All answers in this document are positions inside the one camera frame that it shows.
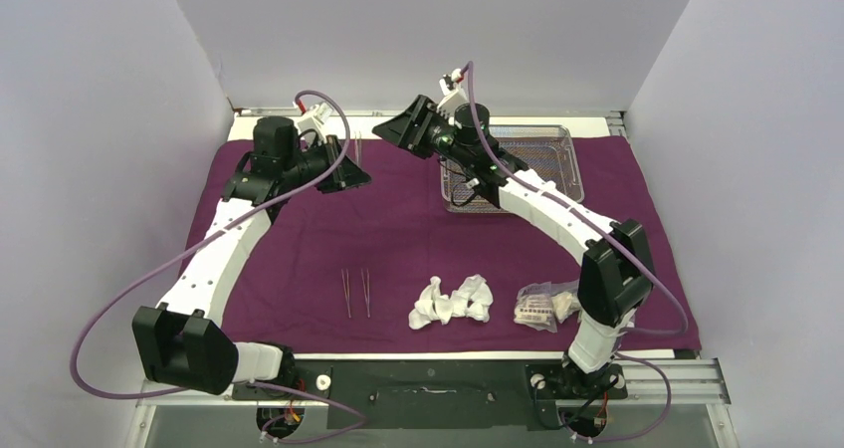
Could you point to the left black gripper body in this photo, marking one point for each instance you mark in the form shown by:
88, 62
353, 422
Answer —
308, 167

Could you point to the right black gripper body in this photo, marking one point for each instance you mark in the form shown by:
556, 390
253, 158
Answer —
441, 142

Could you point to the metal spatula tool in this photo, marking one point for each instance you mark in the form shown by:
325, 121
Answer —
358, 148

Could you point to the purple cloth wrap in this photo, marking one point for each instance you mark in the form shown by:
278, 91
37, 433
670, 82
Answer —
397, 227

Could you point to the wire mesh instrument tray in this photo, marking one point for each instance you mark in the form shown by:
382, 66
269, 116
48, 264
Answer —
546, 149

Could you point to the metal tweezers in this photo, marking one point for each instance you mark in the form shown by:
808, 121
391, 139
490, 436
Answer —
366, 289
346, 288

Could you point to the white cotton balls bag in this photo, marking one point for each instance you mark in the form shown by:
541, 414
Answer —
431, 306

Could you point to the white gauze piece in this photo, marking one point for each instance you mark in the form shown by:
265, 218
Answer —
473, 299

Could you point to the pink packet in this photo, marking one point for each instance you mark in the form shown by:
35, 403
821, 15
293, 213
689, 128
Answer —
534, 307

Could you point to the white gauze bag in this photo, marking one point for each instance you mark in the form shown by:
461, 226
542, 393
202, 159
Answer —
564, 300

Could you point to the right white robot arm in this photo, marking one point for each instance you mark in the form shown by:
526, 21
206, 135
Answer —
616, 268

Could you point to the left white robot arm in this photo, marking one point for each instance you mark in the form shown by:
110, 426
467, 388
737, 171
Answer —
180, 341

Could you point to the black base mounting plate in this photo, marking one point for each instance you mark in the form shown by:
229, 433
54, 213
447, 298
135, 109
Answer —
460, 412

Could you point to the aluminium frame rail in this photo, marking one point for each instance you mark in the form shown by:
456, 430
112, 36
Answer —
365, 381

